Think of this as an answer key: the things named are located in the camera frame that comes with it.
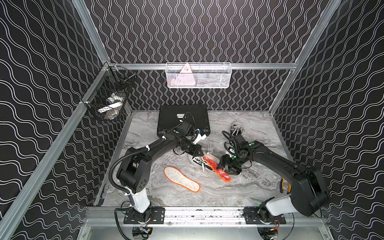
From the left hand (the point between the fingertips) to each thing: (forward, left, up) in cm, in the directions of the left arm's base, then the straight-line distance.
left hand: (202, 152), depth 83 cm
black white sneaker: (-3, +1, -6) cm, 7 cm away
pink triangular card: (+38, +12, +23) cm, 46 cm away
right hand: (-8, -11, -4) cm, 14 cm away
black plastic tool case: (+32, +25, -7) cm, 41 cm away
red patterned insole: (-11, -12, -3) cm, 17 cm away
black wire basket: (+28, +62, +12) cm, 69 cm away
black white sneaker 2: (+22, -23, -5) cm, 33 cm away
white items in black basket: (+8, +46, +21) cm, 51 cm away
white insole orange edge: (-9, +15, -13) cm, 22 cm away
